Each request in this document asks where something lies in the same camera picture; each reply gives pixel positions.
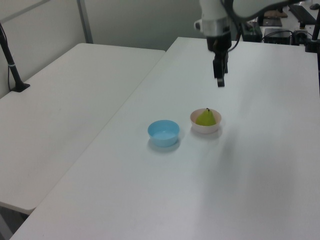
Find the black keyboard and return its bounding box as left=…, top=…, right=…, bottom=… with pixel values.
left=288, top=4, right=319, bottom=25

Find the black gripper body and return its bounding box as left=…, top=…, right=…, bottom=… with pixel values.
left=205, top=31, right=233, bottom=61

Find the black electronics box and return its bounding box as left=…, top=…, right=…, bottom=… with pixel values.
left=263, top=27, right=294, bottom=44

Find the black clamped camera stand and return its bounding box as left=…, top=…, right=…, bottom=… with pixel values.
left=303, top=13, right=320, bottom=54

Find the grey metal partition post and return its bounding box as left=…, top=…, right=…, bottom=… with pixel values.
left=76, top=0, right=94, bottom=45

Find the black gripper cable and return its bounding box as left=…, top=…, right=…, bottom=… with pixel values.
left=219, top=0, right=243, bottom=54

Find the white side table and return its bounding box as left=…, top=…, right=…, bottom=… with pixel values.
left=0, top=42, right=167, bottom=215

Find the green pear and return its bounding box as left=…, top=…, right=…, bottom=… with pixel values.
left=195, top=107, right=217, bottom=127

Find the blue plastic bowl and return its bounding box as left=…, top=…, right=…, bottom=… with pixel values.
left=147, top=119, right=181, bottom=148

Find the black camera stand with base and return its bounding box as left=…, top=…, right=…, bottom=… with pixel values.
left=0, top=22, right=31, bottom=94

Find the grey metal device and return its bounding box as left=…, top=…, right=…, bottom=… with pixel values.
left=292, top=29, right=311, bottom=46

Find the pink plastic bowl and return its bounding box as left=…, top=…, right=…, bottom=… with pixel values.
left=189, top=108, right=223, bottom=135

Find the black box with green parts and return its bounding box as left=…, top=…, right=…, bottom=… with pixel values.
left=240, top=22, right=263, bottom=42

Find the flat black device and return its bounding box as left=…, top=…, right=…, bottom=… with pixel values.
left=261, top=18, right=283, bottom=28

